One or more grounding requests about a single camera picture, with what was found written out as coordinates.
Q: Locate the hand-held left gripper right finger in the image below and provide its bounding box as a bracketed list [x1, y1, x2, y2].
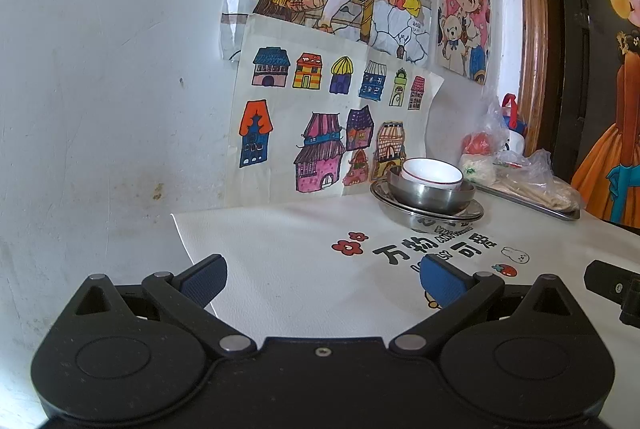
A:
[389, 254, 572, 356]

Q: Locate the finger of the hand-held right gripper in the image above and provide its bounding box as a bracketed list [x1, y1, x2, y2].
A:
[584, 259, 637, 302]

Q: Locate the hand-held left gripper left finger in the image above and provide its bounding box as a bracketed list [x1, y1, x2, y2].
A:
[74, 254, 258, 357]

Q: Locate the stainless steel bowl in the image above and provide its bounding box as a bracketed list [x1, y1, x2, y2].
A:
[387, 166, 477, 216]

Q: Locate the dark metal tray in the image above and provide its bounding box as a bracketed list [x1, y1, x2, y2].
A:
[474, 182, 582, 223]

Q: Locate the bagged flatbread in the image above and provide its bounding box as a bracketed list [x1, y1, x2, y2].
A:
[492, 148, 584, 213]

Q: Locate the red tomato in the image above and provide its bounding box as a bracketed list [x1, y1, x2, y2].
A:
[460, 132, 494, 157]

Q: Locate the white jug with blue lid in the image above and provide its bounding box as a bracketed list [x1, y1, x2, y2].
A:
[501, 94, 530, 156]

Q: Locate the black panel lady painting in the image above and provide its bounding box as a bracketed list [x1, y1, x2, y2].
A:
[547, 0, 640, 232]

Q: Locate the colourful houses drawing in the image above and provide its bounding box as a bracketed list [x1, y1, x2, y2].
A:
[225, 13, 446, 211]

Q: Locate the girl with bear drawing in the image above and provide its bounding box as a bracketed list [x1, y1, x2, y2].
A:
[436, 0, 494, 86]

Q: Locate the wooden door frame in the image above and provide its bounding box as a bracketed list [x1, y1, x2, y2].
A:
[511, 0, 563, 162]

